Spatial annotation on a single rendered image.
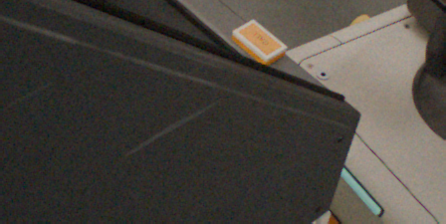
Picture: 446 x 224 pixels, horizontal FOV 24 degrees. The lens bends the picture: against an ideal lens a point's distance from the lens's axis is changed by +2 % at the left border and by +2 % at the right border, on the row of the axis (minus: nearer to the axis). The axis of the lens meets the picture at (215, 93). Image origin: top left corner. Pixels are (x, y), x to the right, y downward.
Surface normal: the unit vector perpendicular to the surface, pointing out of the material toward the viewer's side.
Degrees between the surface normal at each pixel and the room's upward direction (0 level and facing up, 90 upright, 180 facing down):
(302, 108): 90
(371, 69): 0
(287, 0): 0
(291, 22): 0
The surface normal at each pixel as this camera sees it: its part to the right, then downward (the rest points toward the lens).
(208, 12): 0.12, -0.67
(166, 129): 0.68, 0.59
